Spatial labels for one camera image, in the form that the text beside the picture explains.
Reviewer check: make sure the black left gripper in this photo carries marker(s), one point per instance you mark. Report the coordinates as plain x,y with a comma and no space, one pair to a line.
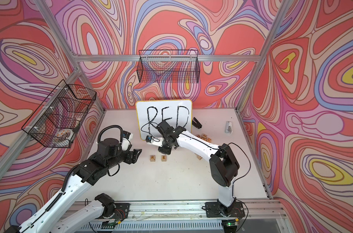
130,160

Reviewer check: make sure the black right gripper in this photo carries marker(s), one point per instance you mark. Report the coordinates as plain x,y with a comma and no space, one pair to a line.
162,150

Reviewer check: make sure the wooden block letter R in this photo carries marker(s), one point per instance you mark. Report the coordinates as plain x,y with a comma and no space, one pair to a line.
152,158

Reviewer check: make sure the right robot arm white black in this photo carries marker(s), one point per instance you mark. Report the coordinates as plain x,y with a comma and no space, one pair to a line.
223,163

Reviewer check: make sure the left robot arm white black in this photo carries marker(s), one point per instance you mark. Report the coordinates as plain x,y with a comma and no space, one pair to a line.
114,148

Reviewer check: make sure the whiteboard with yellow rim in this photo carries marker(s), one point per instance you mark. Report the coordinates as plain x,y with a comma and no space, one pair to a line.
174,112

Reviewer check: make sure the black binder clip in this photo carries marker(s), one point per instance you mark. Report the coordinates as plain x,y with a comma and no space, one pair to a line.
196,123

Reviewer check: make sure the grey whiteboard eraser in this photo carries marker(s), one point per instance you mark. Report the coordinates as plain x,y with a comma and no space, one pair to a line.
228,127

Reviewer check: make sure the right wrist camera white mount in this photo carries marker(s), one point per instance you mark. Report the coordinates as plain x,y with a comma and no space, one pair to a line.
154,141

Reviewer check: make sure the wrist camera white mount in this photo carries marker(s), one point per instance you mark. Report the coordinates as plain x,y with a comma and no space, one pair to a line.
126,141
154,141

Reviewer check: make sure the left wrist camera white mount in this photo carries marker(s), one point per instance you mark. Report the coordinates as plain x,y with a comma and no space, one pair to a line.
126,141

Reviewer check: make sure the aluminium rail at front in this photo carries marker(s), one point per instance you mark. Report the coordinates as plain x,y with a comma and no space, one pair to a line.
192,210

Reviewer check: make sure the black wire basket back wall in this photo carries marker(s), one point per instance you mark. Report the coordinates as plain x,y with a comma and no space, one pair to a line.
168,66

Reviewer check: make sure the black wire basket wall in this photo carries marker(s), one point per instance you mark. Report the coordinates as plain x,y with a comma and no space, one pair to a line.
66,107
168,66

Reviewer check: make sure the black wire basket left wall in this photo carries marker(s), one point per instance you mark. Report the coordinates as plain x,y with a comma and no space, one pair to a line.
66,107

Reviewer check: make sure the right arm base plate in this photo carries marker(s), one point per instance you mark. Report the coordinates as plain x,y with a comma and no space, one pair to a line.
216,209

